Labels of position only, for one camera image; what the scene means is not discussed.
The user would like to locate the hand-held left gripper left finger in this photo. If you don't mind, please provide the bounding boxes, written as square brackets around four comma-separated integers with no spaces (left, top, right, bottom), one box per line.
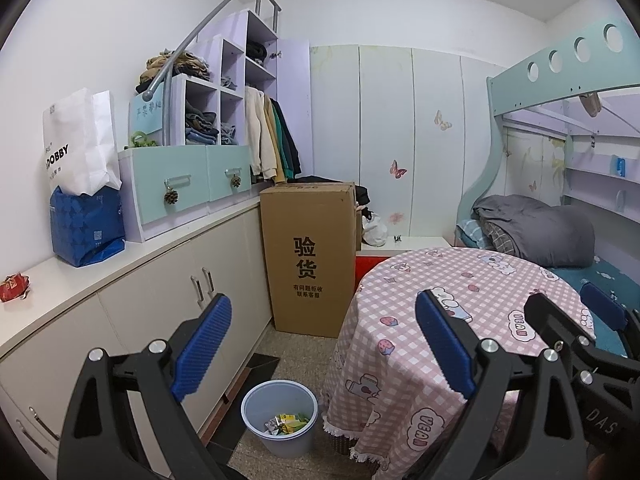
[59,292,233,480]

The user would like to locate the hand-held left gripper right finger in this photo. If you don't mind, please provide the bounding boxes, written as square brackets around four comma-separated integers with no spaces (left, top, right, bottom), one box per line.
[415,289,591,480]

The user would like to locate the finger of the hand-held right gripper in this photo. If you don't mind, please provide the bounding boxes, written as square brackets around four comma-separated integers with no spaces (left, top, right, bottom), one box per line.
[580,281,640,356]
[524,292,608,376]

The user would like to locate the light blue plastic bin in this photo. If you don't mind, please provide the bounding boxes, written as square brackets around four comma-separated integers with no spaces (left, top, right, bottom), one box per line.
[241,380,320,458]

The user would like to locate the teal bed sheet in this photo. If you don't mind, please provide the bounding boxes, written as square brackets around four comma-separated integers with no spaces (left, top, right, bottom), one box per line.
[547,255,640,361]

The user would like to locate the pink checked tablecloth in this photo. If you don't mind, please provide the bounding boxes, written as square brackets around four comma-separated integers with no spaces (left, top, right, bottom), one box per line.
[320,247,598,478]

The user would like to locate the long white cabinet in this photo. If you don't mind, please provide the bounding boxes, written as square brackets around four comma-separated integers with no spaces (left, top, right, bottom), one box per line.
[0,187,273,480]

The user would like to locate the grey blanket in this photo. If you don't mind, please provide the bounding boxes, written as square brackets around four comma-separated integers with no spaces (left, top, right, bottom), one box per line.
[472,194,596,268]

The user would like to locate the plaid cloth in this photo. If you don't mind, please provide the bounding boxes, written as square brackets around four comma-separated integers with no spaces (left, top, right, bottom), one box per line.
[482,220,516,253]

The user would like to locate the blue pillow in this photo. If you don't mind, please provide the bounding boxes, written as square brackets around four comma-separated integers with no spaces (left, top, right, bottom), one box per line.
[456,217,488,248]

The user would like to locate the white plastic bag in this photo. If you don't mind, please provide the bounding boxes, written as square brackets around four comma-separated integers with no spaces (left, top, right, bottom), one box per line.
[362,212,388,247]

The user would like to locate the white wardrobe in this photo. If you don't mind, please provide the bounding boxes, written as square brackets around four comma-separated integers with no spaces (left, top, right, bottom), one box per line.
[309,44,506,251]

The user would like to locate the blue printed bag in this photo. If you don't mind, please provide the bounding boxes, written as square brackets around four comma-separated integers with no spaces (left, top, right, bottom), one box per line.
[49,185,127,268]

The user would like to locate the black clothes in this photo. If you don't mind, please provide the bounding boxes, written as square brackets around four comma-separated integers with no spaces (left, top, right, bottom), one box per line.
[354,184,373,221]

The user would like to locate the tall cardboard box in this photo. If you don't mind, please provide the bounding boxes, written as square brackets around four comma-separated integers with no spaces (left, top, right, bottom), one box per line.
[259,181,358,339]

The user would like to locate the teal drawer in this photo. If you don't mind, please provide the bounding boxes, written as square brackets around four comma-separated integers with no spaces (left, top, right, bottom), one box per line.
[206,145,253,204]
[118,146,211,241]

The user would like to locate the red packet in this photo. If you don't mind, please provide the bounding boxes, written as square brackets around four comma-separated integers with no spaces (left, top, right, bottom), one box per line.
[0,272,32,303]

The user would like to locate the khaki hanging garment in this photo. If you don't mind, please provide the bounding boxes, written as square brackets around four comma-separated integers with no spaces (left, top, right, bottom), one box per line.
[267,100,287,183]

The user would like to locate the green hanging garment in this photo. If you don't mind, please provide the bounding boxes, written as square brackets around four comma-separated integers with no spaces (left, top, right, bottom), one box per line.
[275,102,296,181]

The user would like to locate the folded jeans stack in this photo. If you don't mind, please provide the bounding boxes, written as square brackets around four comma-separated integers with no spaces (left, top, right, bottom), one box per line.
[185,105,219,146]

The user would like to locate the cream hanging jacket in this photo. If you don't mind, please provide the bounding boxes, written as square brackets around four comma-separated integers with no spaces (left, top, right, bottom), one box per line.
[243,87,281,181]

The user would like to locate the dark hanging jacket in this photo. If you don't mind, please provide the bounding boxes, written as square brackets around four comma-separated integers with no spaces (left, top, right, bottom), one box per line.
[277,100,303,176]

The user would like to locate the teal sign board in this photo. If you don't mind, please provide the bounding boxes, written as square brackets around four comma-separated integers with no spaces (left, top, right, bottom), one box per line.
[129,91,167,136]

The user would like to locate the white paper bag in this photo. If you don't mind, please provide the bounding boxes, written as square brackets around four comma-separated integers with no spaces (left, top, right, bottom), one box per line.
[41,87,122,196]

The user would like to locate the lilac shelf unit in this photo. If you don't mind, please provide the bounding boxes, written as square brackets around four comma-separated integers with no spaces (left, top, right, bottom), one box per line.
[162,9,311,181]

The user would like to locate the grey metal handrail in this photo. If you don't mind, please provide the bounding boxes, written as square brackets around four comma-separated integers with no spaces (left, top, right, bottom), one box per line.
[141,0,282,146]

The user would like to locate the brown folded clothes pile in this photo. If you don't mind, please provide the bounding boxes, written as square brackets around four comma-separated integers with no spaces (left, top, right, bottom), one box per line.
[139,50,213,86]

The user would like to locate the lilac bed wall shelf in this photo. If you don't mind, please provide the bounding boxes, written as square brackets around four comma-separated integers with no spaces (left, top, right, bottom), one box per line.
[505,95,640,211]

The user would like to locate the teal bunk bed frame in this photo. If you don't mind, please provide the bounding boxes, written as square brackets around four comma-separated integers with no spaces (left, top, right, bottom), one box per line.
[452,10,640,251]

